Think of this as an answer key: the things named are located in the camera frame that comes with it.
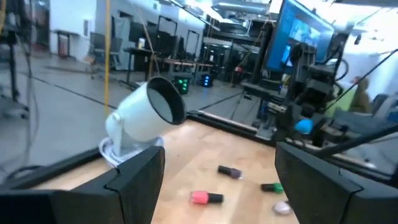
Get dark office chair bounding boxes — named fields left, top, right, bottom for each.
left=90, top=30, right=122, bottom=78

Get plum purple nail polish bottle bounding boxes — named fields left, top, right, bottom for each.
left=217, top=165, right=243, bottom=180

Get large blue-screen monitor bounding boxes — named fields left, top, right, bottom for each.
left=266, top=0, right=335, bottom=74

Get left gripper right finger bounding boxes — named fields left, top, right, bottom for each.
left=275, top=141, right=398, bottom=224

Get yellow hanging cord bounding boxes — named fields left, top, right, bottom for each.
left=103, top=0, right=112, bottom=116

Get black aluminium table frame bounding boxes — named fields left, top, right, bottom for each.
left=0, top=110, right=398, bottom=191

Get long wooden table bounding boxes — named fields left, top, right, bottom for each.
left=154, top=57, right=215, bottom=82

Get black box green lights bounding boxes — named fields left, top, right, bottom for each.
left=172, top=74, right=192, bottom=95

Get black diagonal bar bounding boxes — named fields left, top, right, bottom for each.
left=313, top=123, right=398, bottom=158

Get black desk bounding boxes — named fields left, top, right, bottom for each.
left=123, top=46, right=156, bottom=88

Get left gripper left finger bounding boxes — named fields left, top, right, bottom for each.
left=0, top=145, right=165, bottom=224

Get pale pink nail polish bottle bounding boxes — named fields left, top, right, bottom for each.
left=272, top=200, right=294, bottom=216

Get black tripod stand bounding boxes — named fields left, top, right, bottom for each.
left=0, top=0, right=32, bottom=121

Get black box blue lights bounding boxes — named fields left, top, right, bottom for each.
left=200, top=73, right=214, bottom=88

